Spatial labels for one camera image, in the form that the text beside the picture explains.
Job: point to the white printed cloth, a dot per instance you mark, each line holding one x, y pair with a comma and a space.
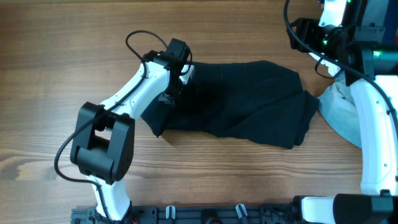
334, 71

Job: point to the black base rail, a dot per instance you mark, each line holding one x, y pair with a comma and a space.
264, 214

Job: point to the light blue denim garment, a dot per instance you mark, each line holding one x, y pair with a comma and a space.
338, 109

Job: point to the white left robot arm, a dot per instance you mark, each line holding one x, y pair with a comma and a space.
104, 146

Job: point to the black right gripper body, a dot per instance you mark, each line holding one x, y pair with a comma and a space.
307, 30

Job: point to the black shorts garment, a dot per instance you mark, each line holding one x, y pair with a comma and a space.
259, 101

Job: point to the navy blue garment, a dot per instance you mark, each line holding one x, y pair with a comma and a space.
390, 23

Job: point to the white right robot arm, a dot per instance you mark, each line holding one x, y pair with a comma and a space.
349, 35

